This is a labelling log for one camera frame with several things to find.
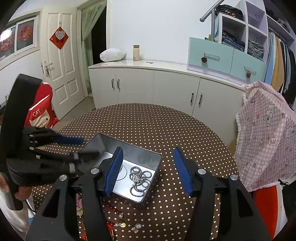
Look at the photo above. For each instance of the white open wardrobe shelf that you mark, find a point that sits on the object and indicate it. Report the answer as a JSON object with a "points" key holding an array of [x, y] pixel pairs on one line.
{"points": [[259, 19]]}

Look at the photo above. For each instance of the grey metal stair rail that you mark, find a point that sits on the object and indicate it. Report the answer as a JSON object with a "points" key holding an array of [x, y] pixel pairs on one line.
{"points": [[211, 12]]}

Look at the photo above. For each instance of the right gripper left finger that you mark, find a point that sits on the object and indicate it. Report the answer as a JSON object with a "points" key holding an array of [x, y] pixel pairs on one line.
{"points": [[56, 218]]}

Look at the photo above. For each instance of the pink patterned cloth cover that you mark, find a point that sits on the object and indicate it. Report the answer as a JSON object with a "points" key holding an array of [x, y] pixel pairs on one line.
{"points": [[265, 148]]}

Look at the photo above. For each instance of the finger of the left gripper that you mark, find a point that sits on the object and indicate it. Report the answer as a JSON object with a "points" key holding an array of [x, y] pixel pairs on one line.
{"points": [[83, 161], [64, 140]]}

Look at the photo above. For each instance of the white pillow bag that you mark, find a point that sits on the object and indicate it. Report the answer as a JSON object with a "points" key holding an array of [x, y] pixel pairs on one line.
{"points": [[112, 54]]}

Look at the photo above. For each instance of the dark rectangular metal box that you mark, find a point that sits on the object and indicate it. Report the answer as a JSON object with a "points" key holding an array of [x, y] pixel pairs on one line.
{"points": [[138, 171]]}

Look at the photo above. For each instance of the white low sideboard cabinet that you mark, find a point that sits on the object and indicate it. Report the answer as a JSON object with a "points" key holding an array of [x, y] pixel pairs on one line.
{"points": [[212, 100]]}

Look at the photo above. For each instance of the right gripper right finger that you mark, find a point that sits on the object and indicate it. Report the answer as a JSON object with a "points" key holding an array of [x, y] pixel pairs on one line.
{"points": [[239, 218]]}

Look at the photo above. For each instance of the beige jar on cabinet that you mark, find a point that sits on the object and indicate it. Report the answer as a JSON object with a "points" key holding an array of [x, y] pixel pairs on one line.
{"points": [[136, 53]]}

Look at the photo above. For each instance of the left hand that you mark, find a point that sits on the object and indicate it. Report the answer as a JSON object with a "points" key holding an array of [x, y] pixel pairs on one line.
{"points": [[22, 193]]}

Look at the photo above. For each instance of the brown polka dot tablecloth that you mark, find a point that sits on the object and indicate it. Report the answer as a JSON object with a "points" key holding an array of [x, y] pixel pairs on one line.
{"points": [[167, 212]]}

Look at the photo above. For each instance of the white panel door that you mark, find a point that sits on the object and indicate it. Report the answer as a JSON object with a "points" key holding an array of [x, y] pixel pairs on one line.
{"points": [[61, 67]]}

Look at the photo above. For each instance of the green door curtain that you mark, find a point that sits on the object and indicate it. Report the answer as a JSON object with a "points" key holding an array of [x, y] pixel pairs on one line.
{"points": [[89, 17]]}

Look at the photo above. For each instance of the red orange chair back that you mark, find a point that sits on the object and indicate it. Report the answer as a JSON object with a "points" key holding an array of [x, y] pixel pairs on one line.
{"points": [[269, 202]]}

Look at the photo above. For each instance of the small gold charm jewelry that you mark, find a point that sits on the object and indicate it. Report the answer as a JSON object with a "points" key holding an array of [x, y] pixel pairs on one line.
{"points": [[122, 224]]}

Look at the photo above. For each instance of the window with red paper cuts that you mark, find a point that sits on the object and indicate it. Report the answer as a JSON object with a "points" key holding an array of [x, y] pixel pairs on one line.
{"points": [[19, 39]]}

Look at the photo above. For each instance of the hanging clothes row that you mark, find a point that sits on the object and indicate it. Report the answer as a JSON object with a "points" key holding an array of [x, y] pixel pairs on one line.
{"points": [[280, 72]]}

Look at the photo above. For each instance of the red diamond door decoration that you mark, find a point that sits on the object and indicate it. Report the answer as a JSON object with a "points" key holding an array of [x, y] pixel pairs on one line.
{"points": [[59, 38]]}

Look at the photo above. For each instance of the teal drawer unit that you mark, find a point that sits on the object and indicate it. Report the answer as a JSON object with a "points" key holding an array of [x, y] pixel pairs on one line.
{"points": [[223, 61]]}

